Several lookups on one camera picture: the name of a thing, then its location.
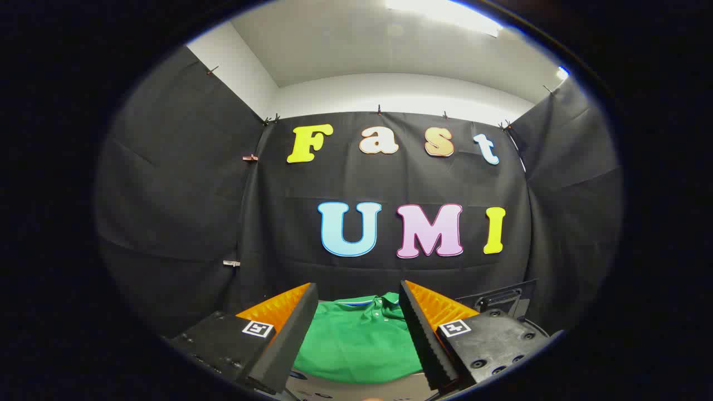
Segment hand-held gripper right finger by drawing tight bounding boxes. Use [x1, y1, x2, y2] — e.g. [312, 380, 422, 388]
[398, 280, 553, 393]

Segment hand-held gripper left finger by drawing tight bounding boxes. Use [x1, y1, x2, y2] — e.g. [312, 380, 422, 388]
[166, 282, 319, 395]

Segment green polo shirt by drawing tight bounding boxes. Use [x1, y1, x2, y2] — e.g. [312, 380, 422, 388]
[294, 292, 424, 384]

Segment dark translucent washing machine lid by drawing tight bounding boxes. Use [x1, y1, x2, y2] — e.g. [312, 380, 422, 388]
[456, 278, 538, 321]

